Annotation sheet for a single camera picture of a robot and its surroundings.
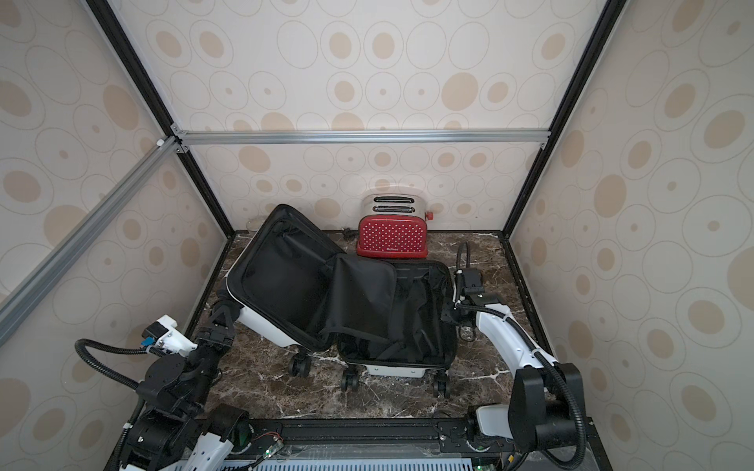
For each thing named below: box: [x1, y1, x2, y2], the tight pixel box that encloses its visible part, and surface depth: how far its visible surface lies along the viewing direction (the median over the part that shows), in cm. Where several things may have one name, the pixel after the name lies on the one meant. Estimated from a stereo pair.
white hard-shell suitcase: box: [226, 204, 459, 400], surface depth 91 cm
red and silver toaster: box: [356, 193, 434, 260], surface depth 108 cm
